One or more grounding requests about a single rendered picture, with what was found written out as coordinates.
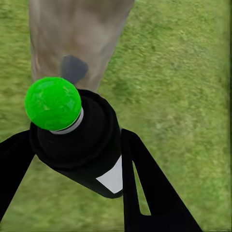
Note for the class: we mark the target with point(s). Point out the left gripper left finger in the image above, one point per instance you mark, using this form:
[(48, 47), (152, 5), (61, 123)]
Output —
[(16, 155)]

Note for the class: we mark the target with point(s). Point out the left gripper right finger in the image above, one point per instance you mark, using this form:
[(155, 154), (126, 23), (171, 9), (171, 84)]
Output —
[(168, 213)]

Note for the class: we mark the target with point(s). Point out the pesticide atomizer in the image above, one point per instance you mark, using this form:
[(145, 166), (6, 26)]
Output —
[(75, 131)]

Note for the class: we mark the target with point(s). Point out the tree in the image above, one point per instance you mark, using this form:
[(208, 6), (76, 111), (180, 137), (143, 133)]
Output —
[(87, 29)]

